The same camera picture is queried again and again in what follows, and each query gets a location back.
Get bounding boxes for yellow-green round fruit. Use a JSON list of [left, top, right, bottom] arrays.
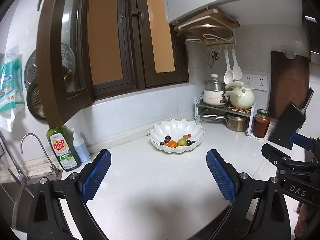
[[177, 138, 188, 146]]

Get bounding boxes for orange tangerine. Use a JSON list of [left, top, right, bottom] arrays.
[[167, 140, 177, 148]]

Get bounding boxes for chrome kitchen faucet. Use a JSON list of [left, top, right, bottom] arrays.
[[1, 131, 62, 183]]

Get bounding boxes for black kitchen scissors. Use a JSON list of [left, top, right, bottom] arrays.
[[209, 50, 220, 71]]

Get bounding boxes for black knife block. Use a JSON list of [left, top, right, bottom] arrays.
[[268, 88, 314, 150]]

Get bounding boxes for white pump soap bottle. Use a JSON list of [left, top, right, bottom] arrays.
[[71, 128, 92, 163]]

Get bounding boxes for green dish soap bottle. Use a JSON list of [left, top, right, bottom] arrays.
[[47, 125, 81, 172]]

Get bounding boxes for glass jar of chili sauce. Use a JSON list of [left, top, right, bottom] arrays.
[[253, 109, 271, 138]]

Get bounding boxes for stainless steel stock pot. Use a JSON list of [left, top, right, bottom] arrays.
[[225, 113, 249, 132]]

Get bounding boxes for glass pot lid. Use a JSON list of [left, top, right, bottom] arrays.
[[200, 114, 227, 123]]

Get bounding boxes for wooden bead trivet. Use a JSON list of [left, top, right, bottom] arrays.
[[228, 106, 251, 114]]

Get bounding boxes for dark wooden cutting board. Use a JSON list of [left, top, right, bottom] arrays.
[[268, 51, 310, 120]]

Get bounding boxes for white scalloped ceramic bowl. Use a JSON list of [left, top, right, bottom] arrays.
[[148, 119, 206, 154]]

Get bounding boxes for white metal corner rack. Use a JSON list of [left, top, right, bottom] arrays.
[[194, 95, 257, 135]]

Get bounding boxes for cream ceramic teapot pot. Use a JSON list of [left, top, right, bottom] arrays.
[[225, 81, 254, 109]]

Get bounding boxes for round mesh strainer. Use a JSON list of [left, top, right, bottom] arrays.
[[27, 79, 46, 122]]

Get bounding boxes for white rice spoon right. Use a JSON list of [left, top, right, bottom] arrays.
[[231, 48, 242, 80]]

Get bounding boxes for white rice spoon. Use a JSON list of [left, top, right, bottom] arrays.
[[224, 49, 234, 84], [231, 48, 242, 80]]

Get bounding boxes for white rice spoon left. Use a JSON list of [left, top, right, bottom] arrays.
[[224, 49, 234, 84]]

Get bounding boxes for plastic bag package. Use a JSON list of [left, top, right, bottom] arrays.
[[0, 45, 25, 132]]

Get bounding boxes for brown framed window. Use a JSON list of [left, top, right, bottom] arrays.
[[36, 0, 189, 128]]

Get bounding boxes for hanging cutting board rack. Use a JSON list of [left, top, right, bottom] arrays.
[[174, 9, 240, 47]]

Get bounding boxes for white upper cabinet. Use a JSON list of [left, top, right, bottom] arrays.
[[164, 0, 303, 25]]

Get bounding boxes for white wall power socket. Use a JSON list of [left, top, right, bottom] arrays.
[[254, 75, 268, 92]]

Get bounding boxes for cream saucepan with handle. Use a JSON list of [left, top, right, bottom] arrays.
[[202, 90, 228, 106]]

